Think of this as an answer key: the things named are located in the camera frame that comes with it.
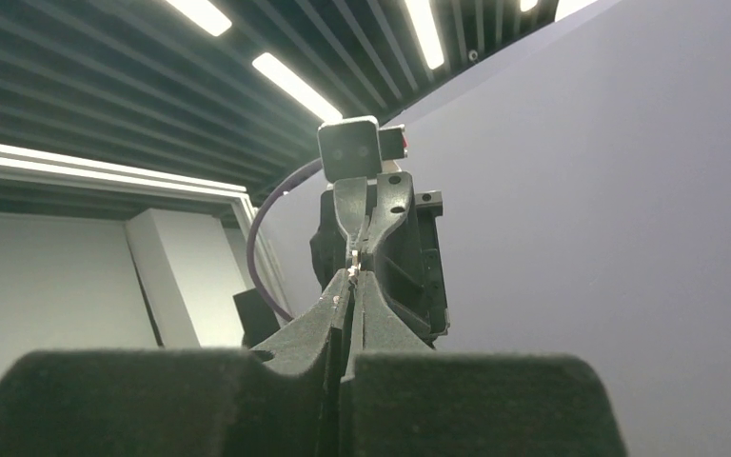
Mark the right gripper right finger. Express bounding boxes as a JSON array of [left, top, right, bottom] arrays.
[[340, 271, 627, 456]]

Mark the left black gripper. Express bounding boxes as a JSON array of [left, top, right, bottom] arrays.
[[309, 171, 450, 346]]

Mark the silver key with ring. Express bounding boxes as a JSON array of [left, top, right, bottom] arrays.
[[347, 249, 361, 284]]

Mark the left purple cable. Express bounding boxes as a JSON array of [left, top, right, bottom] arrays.
[[246, 157, 324, 324]]

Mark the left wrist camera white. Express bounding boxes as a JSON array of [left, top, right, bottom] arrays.
[[317, 115, 407, 183]]

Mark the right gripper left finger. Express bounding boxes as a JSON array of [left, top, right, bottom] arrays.
[[0, 270, 351, 456]]

